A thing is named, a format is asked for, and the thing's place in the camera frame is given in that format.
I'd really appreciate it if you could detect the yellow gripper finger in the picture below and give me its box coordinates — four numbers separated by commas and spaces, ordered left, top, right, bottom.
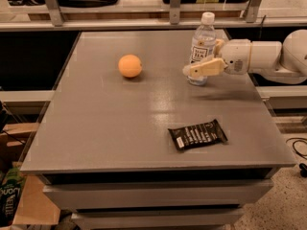
182, 57, 226, 79
214, 38, 224, 56

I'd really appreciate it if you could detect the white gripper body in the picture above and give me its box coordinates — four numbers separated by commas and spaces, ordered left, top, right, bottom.
219, 39, 251, 75

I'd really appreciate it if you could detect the clear blue plastic bottle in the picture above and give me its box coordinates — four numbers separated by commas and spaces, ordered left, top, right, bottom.
187, 11, 218, 86

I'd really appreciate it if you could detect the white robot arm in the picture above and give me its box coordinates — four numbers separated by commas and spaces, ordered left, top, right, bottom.
182, 30, 307, 84

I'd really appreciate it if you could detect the black snack bar wrapper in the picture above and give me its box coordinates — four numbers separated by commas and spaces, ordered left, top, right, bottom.
168, 120, 228, 151

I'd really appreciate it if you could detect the orange fruit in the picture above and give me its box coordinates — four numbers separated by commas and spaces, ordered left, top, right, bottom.
118, 55, 142, 78

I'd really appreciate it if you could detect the grey drawer cabinet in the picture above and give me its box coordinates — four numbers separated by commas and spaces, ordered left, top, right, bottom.
22, 31, 295, 230

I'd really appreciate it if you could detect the metal shelf rack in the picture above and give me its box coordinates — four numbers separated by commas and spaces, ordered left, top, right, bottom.
0, 0, 307, 32

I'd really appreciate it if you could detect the brown cardboard box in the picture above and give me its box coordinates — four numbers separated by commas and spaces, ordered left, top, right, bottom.
0, 123, 60, 230

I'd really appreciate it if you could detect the green printed bag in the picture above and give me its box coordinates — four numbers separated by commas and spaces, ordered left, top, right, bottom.
0, 167, 25, 227

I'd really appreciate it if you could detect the black cable on floor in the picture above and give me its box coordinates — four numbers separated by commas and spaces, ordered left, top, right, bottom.
285, 137, 307, 178

